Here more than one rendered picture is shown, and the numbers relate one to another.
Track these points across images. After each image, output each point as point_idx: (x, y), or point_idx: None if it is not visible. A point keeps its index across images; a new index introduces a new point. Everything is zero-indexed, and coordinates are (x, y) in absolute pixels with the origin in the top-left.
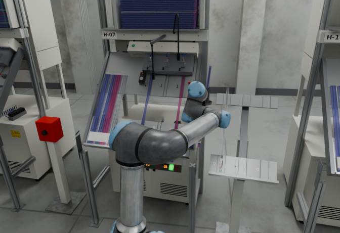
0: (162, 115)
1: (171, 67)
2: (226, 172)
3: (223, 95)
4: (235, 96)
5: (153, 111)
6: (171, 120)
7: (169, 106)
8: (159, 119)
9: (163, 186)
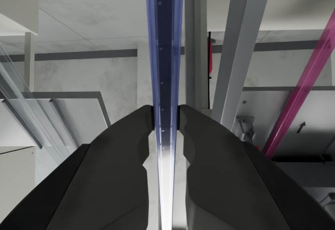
0: (292, 2)
1: (319, 193)
2: None
3: (72, 142)
4: (12, 137)
5: (308, 11)
6: None
7: (262, 28)
8: None
9: None
